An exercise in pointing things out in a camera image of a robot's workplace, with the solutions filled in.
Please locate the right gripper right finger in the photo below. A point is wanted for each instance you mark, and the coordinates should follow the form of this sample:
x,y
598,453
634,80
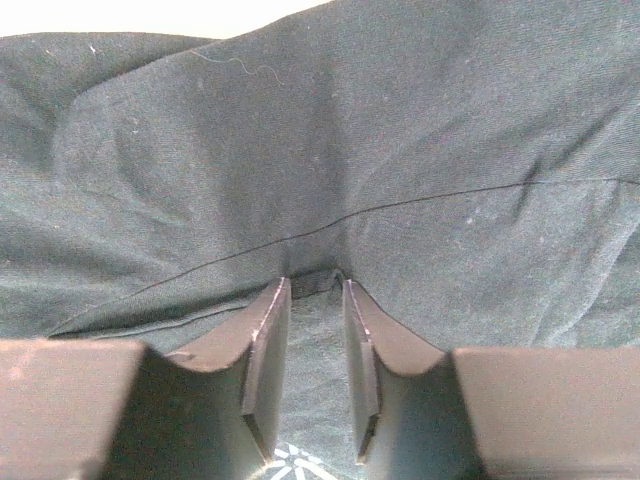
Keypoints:
x,y
486,412

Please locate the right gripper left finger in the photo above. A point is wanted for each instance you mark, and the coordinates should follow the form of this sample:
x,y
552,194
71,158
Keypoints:
x,y
119,409

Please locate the black t shirt blue logo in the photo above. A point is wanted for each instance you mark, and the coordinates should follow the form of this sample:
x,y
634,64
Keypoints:
x,y
474,165

